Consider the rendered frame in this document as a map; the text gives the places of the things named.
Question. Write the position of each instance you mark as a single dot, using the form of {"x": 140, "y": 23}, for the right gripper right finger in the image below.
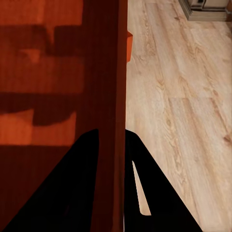
{"x": 168, "y": 211}

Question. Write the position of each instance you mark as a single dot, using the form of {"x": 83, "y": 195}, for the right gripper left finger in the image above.
{"x": 64, "y": 201}

